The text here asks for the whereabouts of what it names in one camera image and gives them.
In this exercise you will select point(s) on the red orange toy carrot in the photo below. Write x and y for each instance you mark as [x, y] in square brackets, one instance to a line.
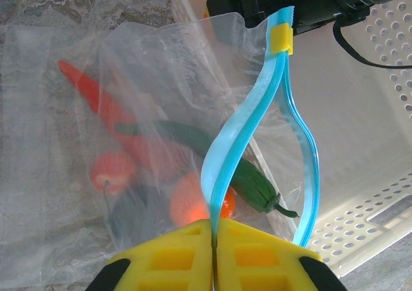
[96, 94]

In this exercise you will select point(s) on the white perforated plastic basket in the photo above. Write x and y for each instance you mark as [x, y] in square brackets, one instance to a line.
[354, 127]

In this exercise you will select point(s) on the yellow zipper slider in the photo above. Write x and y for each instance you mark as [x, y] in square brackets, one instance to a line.
[281, 38]

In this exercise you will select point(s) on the orange toy tangerine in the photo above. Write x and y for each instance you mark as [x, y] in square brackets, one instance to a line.
[186, 204]

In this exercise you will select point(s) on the clear zip-top bag blue zipper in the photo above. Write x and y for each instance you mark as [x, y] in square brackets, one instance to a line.
[48, 110]

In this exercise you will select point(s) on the pink red toy peach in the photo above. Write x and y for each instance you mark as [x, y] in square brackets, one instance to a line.
[112, 173]

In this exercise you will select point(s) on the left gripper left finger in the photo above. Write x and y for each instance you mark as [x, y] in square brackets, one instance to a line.
[167, 262]

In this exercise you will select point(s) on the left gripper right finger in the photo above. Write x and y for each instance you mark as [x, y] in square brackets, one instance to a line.
[257, 262]

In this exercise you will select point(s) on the green toy chili pepper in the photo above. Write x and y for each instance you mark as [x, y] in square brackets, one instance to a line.
[251, 178]

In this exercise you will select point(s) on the black toy food piece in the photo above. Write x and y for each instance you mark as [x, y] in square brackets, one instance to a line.
[135, 213]

